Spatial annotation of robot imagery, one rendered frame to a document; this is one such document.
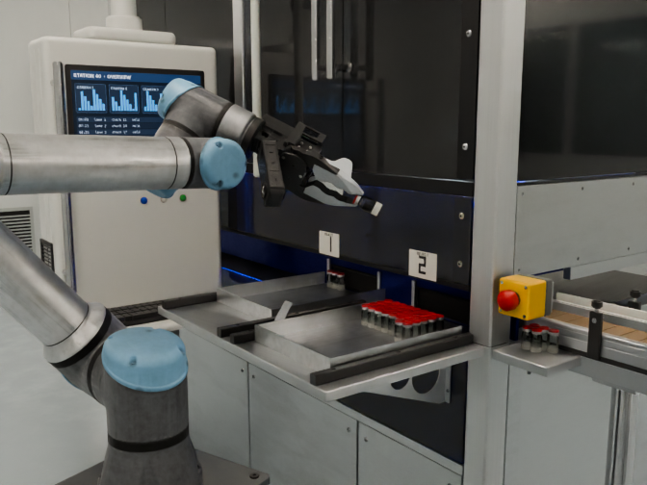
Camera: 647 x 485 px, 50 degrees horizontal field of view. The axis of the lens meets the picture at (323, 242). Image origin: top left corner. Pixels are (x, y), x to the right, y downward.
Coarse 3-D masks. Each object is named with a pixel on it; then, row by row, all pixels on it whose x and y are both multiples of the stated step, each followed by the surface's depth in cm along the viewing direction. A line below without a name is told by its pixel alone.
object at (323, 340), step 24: (336, 312) 155; (360, 312) 159; (264, 336) 140; (288, 336) 146; (312, 336) 146; (336, 336) 146; (360, 336) 146; (384, 336) 146; (432, 336) 138; (312, 360) 127; (336, 360) 123
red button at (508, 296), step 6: (498, 294) 131; (504, 294) 130; (510, 294) 129; (516, 294) 130; (498, 300) 131; (504, 300) 130; (510, 300) 129; (516, 300) 129; (504, 306) 130; (510, 306) 129; (516, 306) 130
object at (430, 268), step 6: (414, 252) 153; (420, 252) 152; (426, 252) 150; (414, 258) 153; (420, 258) 152; (432, 258) 149; (414, 264) 154; (426, 264) 151; (432, 264) 149; (414, 270) 154; (426, 270) 151; (432, 270) 149; (420, 276) 152; (426, 276) 151; (432, 276) 149
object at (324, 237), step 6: (324, 234) 179; (330, 234) 177; (336, 234) 175; (324, 240) 180; (336, 240) 176; (324, 246) 180; (336, 246) 176; (324, 252) 180; (330, 252) 178; (336, 252) 176
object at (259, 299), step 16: (320, 272) 194; (224, 288) 176; (240, 288) 179; (256, 288) 182; (272, 288) 185; (288, 288) 188; (304, 288) 189; (320, 288) 189; (224, 304) 173; (240, 304) 166; (256, 304) 160; (272, 304) 172; (304, 304) 160; (320, 304) 163
